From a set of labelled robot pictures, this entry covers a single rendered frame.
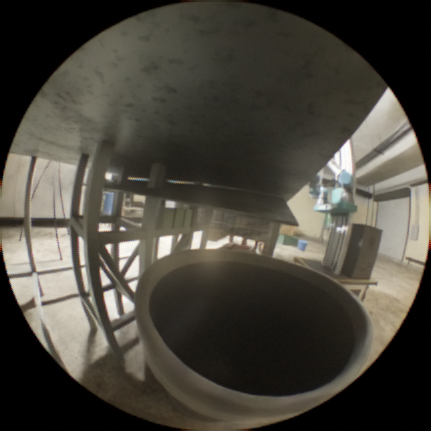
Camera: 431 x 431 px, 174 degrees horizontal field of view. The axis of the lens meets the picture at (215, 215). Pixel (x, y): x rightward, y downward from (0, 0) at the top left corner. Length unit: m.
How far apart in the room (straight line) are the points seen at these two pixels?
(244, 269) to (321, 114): 0.41
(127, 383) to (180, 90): 0.82
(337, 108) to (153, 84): 0.17
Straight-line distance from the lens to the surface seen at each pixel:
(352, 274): 1.59
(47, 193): 2.60
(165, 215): 0.52
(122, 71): 0.16
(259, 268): 0.45
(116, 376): 0.76
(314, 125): 0.17
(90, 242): 0.38
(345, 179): 1.25
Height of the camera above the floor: 0.70
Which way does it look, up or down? 3 degrees down
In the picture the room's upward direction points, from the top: 11 degrees clockwise
